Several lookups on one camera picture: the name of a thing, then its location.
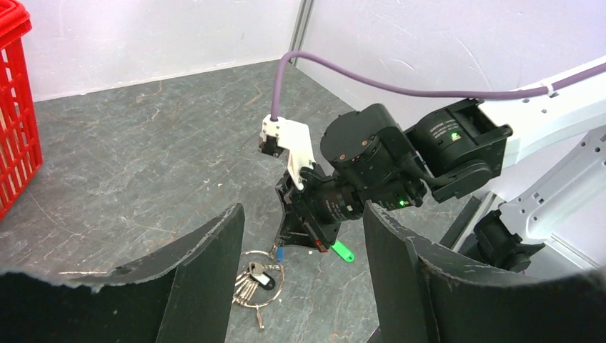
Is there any keyring with key bunch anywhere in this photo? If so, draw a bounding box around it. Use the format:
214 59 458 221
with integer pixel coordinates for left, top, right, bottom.
232 249 285 332

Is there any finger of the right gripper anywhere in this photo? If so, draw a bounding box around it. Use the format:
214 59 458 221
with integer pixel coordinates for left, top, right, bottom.
276 209 316 249

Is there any blue tag key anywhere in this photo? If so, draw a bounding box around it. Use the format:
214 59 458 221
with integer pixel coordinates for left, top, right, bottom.
272 244 284 263

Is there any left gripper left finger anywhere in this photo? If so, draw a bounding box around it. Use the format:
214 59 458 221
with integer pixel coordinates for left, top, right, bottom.
1 204 245 342

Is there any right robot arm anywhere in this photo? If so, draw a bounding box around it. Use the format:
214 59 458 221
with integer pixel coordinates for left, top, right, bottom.
259 58 605 272

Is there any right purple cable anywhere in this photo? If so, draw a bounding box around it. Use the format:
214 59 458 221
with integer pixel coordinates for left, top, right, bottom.
269 51 606 121

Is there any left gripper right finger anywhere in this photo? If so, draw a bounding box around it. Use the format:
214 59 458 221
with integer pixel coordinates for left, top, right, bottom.
363 203 605 342

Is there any green tag key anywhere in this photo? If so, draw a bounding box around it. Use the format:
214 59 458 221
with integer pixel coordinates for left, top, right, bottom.
331 240 355 263

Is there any red plastic shopping basket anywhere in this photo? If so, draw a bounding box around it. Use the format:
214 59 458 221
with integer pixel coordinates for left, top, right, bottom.
1 1 43 218

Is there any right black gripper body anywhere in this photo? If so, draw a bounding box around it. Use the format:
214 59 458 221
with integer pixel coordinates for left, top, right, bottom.
276 164 364 252

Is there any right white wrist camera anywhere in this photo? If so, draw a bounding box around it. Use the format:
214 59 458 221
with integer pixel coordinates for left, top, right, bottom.
259 114 316 191

